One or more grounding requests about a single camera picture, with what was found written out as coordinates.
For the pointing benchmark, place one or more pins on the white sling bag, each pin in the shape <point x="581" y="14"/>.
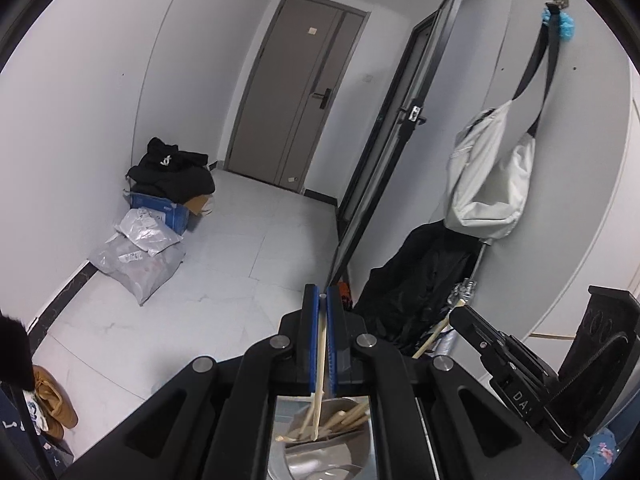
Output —
<point x="488" y="177"/>

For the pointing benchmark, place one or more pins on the black hanging jacket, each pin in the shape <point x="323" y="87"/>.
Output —
<point x="404" y="299"/>

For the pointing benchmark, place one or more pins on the wooden chopstick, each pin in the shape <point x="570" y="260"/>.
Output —
<point x="428" y="344"/>
<point x="321" y="368"/>
<point x="343" y="421"/>
<point x="303" y="431"/>

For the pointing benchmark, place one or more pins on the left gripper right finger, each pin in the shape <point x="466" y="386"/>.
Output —
<point x="430" y="418"/>

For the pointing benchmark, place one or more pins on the white utensil holder cup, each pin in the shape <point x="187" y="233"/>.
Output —
<point x="349" y="455"/>

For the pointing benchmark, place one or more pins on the black clothes pile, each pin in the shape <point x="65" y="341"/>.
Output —
<point x="165" y="171"/>

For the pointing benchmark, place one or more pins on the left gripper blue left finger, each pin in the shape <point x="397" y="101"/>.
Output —
<point x="213" y="420"/>

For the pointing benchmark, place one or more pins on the grey plastic parcel bags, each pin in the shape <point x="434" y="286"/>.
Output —
<point x="143" y="255"/>

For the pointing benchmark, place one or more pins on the black framed glass door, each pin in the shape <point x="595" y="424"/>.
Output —
<point x="400" y="113"/>

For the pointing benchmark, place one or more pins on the grey entrance door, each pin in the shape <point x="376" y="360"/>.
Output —
<point x="296" y="74"/>

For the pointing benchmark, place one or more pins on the blue cardboard box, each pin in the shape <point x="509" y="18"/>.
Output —
<point x="175" y="216"/>

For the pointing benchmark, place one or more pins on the brown shoes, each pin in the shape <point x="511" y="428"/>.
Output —
<point x="54" y="401"/>

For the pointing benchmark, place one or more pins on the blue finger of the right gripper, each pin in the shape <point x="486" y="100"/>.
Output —
<point x="489" y="342"/>

